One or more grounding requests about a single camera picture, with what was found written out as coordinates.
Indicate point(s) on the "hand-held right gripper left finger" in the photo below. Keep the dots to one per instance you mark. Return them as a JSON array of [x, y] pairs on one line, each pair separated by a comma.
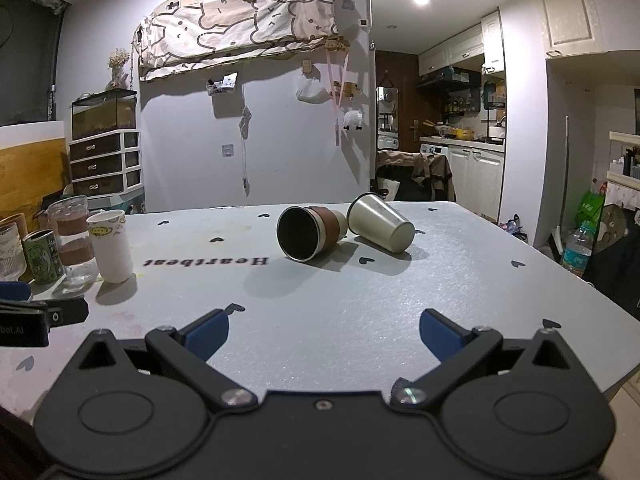
[[207, 334]]

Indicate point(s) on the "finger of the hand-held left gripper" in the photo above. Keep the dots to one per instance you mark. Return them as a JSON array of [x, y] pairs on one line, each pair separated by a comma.
[[65, 310], [15, 291]]

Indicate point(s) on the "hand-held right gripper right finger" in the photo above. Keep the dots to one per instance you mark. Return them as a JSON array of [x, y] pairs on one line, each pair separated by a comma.
[[440, 334]]

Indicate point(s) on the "plain cream cup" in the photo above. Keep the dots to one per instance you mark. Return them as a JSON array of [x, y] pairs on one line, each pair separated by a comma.
[[382, 222]]

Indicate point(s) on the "cup with brown sleeve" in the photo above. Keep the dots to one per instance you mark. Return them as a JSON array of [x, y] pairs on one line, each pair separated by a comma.
[[325, 227]]

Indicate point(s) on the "white printed paper cup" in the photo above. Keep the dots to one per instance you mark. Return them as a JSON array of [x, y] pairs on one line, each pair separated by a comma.
[[112, 252]]

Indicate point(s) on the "clear ribbed glass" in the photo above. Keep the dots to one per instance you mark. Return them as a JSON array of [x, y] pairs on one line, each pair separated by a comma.
[[10, 255]]

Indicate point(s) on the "green drink can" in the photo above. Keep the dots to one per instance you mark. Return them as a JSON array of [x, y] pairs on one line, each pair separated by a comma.
[[44, 260]]

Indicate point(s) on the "glass jar with brown bands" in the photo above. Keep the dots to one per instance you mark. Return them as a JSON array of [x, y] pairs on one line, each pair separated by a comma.
[[75, 250]]

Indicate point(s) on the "wooden board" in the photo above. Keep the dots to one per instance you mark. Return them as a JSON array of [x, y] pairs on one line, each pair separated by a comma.
[[32, 175]]

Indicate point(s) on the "white drawer cabinet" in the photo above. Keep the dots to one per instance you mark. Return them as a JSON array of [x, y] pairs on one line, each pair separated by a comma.
[[100, 162]]

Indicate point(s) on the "clear water bottle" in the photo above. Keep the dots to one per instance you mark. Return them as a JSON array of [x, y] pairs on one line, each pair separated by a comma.
[[577, 252]]

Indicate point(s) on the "white kitchen base cabinet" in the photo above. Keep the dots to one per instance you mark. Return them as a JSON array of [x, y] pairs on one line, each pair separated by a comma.
[[475, 175]]

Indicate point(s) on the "chair with brown jacket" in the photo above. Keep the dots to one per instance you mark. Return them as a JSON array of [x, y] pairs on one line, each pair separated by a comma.
[[425, 170]]

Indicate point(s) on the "dark cloth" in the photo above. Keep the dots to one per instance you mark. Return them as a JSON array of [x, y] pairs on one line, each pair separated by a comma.
[[617, 260]]

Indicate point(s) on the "glass fish tank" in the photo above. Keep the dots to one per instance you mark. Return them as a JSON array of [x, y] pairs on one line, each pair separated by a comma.
[[102, 117]]

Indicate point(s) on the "green shopping bag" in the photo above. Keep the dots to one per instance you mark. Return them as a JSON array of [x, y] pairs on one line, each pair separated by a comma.
[[591, 210]]

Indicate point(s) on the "dark curtain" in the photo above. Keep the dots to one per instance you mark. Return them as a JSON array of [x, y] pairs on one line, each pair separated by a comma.
[[30, 75]]

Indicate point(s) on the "white sheep plush toy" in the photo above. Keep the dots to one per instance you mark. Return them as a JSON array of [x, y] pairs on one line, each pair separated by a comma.
[[353, 119]]

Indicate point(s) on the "dried flower bouquet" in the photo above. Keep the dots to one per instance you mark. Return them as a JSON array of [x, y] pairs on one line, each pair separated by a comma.
[[119, 62]]

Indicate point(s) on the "pink hanging ribbon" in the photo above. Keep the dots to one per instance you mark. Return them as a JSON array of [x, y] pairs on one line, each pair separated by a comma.
[[336, 95]]

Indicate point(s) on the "white plastic bag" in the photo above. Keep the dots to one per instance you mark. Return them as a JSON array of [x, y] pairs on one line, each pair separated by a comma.
[[310, 89]]

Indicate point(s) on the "white kitchen upper cabinets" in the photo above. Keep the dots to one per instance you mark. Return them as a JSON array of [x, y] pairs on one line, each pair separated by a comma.
[[460, 45]]

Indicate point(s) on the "printed blanket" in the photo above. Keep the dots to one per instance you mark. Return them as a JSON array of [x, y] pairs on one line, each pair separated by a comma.
[[235, 20]]

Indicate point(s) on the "hanging wall mirror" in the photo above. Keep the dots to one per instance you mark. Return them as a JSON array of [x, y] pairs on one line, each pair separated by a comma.
[[387, 115]]

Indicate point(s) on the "white tall wall cabinet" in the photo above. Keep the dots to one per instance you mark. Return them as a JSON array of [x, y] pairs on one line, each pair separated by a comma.
[[575, 10]]

